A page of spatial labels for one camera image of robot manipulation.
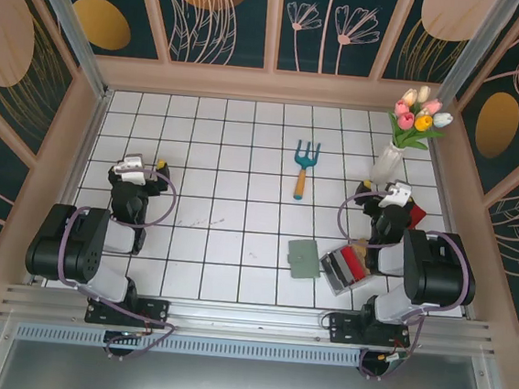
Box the gold card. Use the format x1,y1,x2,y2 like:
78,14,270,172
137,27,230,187
352,238,373,264

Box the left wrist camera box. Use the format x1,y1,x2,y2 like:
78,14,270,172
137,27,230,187
119,153,148,184

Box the grey slotted cable duct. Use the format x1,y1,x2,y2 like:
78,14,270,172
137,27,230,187
14,320,364,373

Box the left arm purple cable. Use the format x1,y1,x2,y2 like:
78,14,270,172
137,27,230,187
44,160,191,366

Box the silver card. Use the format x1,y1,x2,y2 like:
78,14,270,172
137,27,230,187
321,254,346,296

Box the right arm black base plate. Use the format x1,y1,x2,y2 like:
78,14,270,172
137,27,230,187
326,312,414,353

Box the artificial tulip bouquet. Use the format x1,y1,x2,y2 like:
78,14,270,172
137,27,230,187
384,81,458,155

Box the white ribbed vase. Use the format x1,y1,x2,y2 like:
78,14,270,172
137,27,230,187
369,140,406,186

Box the aluminium frame post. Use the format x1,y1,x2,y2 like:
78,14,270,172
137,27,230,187
436,0,519,112
11,0,122,100

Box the red card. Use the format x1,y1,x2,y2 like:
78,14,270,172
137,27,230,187
341,244,371,284

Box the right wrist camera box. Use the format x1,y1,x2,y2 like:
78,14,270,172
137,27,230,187
379,178,416,210

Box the clear acrylic card box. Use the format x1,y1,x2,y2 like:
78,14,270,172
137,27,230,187
316,240,376,301

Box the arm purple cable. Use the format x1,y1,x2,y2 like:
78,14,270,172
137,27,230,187
323,188,483,389
44,160,191,366

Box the green leather card holder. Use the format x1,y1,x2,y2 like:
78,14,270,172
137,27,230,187
285,237,327,283

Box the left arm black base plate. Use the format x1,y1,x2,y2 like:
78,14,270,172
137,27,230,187
83,292,172,332

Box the teal garden fork orange handle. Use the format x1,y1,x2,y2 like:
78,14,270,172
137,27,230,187
290,138,322,204

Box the red garden shovel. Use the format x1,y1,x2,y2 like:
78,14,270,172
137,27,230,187
405,200,429,232

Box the black VIP card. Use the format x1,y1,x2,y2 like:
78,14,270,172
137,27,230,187
330,250,356,290

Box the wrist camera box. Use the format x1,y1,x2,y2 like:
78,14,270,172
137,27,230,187
379,178,416,210
119,153,148,184

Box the aluminium rail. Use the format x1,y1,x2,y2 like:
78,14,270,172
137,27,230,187
0,276,501,366

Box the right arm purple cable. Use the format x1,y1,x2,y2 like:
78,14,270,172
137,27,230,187
323,188,483,389

